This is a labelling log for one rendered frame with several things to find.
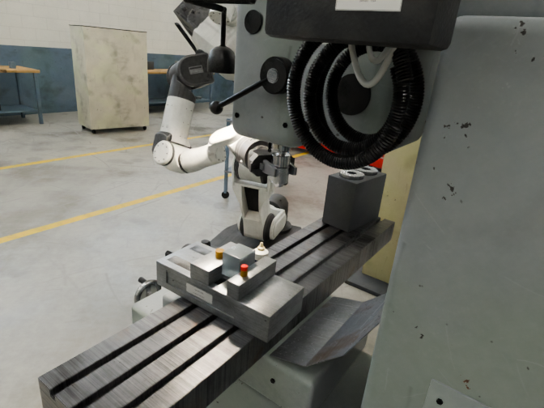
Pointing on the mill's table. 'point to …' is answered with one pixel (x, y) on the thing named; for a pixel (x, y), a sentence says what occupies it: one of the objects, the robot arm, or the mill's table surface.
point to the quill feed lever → (273, 73)
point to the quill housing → (275, 48)
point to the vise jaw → (208, 267)
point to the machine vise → (235, 292)
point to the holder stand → (353, 197)
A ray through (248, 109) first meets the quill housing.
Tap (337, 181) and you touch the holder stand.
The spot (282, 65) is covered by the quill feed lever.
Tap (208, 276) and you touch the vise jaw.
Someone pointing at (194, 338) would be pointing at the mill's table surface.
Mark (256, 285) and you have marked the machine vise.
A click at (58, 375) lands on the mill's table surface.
